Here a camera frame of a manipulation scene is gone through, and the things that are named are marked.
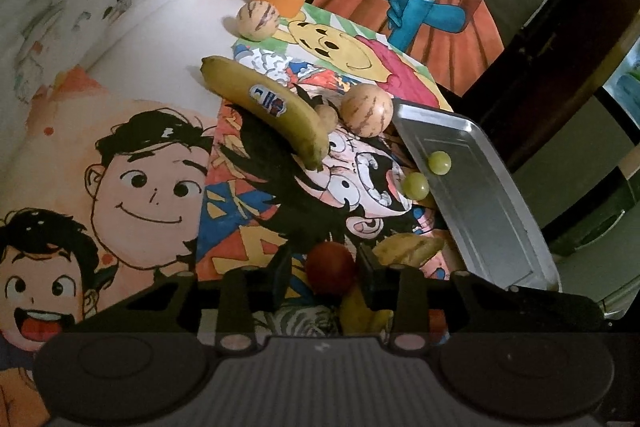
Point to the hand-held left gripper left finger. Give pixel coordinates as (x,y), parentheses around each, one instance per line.
(277,279)

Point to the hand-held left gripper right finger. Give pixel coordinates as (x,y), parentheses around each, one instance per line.
(369,279)

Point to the small yellow banana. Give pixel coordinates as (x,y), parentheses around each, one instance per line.
(410,251)
(360,312)

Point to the green grape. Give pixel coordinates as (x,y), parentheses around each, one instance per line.
(439,163)
(416,186)

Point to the metal tray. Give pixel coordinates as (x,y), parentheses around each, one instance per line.
(480,207)

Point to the striped pepino melon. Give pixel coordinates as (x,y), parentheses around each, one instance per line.
(257,21)
(366,109)

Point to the large banana with sticker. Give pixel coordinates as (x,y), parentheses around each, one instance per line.
(260,99)

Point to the colourful anime face poster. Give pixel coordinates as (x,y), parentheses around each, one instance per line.
(260,217)

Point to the small brown longan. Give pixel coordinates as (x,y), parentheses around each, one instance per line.
(327,117)

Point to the cartoon children poster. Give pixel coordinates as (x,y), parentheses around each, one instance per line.
(125,187)

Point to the yellow bear drawing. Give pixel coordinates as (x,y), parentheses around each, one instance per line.
(325,42)

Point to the dark wooden furniture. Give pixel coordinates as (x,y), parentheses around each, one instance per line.
(550,57)

